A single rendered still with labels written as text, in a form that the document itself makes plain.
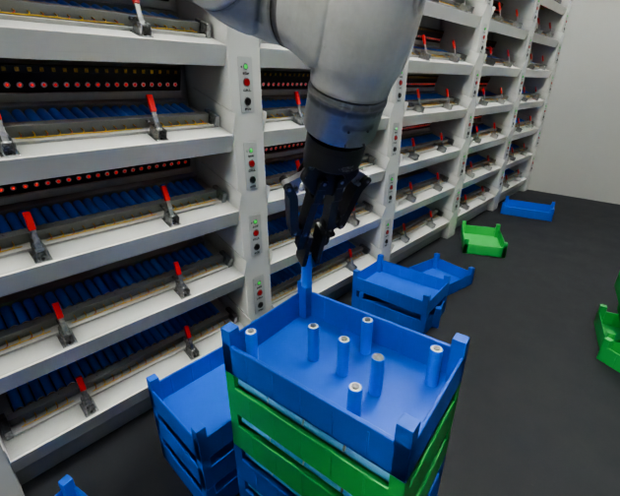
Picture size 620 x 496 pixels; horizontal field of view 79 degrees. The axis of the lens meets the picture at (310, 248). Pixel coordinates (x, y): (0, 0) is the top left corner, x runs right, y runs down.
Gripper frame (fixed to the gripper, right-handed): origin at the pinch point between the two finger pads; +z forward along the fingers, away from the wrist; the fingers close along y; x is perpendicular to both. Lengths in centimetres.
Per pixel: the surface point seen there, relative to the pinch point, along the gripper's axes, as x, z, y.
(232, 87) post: 50, -2, -1
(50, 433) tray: 3, 52, -51
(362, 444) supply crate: -28.9, 2.9, -3.9
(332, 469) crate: -29.0, 11.5, -6.0
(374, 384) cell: -22.2, 5.2, 2.0
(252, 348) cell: -10.5, 9.3, -12.0
